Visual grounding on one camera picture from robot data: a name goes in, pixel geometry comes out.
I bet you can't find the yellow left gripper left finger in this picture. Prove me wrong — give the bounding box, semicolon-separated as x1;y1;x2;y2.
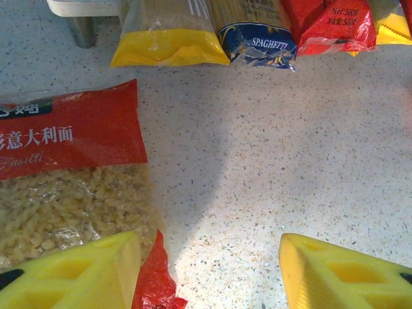
0;230;142;309

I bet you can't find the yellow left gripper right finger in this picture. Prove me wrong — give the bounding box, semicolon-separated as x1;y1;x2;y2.
278;233;412;309

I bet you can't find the red fusilli pasta bag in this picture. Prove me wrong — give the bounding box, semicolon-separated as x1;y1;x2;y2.
0;79;189;309

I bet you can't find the red spaghetti bag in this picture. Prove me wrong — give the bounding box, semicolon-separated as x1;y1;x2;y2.
398;0;412;36
281;0;377;57

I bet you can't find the blue spaghetti bag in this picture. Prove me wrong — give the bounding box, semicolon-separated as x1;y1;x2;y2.
209;0;299;73

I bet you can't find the yellow spaghetti bag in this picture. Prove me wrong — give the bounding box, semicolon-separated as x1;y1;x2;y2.
347;0;412;58
109;0;231;68

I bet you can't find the white two-tier shelf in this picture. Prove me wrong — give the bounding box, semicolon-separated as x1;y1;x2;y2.
46;0;131;50

